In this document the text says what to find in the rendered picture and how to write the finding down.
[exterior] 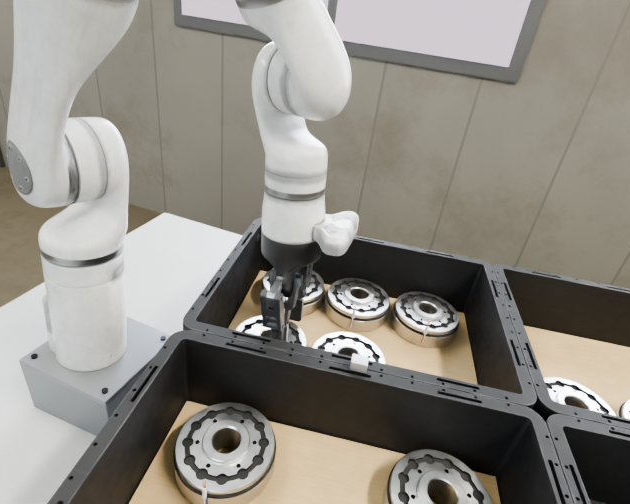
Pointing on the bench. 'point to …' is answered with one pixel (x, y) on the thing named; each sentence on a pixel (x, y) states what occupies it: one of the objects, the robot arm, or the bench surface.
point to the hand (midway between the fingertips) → (287, 323)
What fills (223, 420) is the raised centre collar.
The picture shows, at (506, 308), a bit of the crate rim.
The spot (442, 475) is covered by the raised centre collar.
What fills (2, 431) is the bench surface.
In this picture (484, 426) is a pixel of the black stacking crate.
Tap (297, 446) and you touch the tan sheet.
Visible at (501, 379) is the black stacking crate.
